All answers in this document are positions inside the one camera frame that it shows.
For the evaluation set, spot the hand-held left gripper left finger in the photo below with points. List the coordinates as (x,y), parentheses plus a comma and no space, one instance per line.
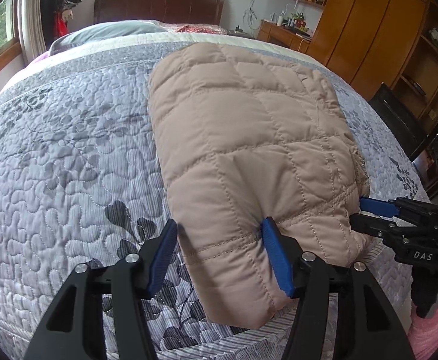
(162,258)

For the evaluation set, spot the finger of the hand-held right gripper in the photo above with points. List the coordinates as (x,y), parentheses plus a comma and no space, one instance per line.
(373,205)
(369,223)

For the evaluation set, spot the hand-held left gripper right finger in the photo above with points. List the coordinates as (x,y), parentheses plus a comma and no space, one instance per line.
(277,258)

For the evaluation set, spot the beige quilted jacket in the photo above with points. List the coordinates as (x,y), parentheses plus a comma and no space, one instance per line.
(249,138)

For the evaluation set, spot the person's right forearm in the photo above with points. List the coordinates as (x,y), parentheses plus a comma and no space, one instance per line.
(435,332)

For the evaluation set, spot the person's right hand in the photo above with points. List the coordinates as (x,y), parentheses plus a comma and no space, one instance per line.
(429,292)

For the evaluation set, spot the black chair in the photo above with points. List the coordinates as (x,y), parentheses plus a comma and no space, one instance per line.
(395,120)

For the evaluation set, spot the grey floral bed quilt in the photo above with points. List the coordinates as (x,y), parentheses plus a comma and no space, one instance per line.
(72,138)

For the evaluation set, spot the wooden wardrobe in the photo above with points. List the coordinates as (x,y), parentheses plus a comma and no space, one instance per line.
(373,26)

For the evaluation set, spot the wooden desk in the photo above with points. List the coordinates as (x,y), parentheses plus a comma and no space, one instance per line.
(279,37)

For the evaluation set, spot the pink floral blanket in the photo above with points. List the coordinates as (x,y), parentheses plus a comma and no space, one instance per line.
(192,28)

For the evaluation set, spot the purple bed sheet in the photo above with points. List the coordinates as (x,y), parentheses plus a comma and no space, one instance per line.
(38,60)

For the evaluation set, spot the grey pillow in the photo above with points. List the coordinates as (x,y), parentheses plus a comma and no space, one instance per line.
(102,32)

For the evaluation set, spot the dark wooden headboard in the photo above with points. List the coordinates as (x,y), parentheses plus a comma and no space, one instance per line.
(159,7)

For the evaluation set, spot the red garment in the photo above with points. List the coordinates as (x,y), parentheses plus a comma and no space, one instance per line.
(61,26)

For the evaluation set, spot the black garment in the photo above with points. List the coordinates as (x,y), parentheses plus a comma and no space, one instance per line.
(47,18)

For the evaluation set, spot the white curtain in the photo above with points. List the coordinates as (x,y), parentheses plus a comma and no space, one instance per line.
(31,18)

